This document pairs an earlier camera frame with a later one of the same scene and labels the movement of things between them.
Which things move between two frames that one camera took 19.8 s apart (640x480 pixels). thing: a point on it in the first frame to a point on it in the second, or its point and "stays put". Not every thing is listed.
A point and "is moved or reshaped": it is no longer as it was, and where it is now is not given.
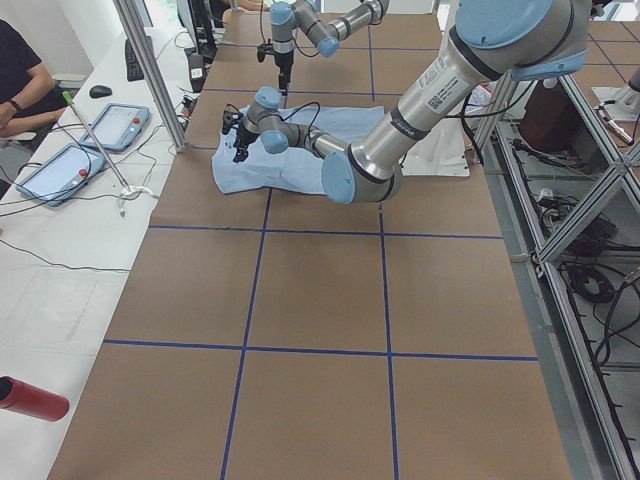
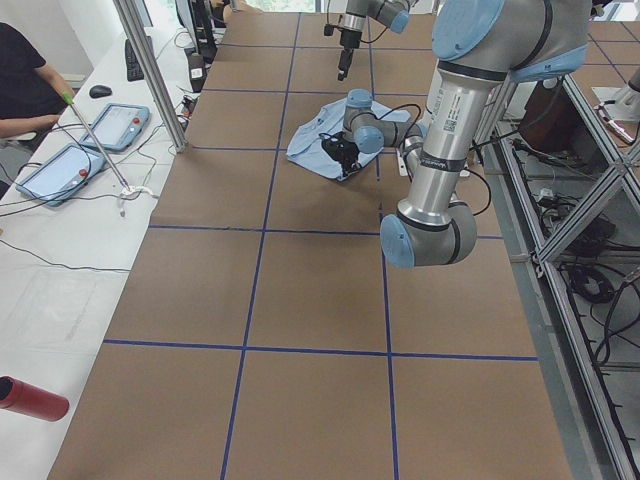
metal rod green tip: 70,101 stays put
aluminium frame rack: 569,184 stays put
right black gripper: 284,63 to 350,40
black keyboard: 134,72 stays put
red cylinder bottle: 20,396 stays put
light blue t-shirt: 288,169 is moved or reshaped
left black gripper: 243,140 to 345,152
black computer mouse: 100,91 stays put
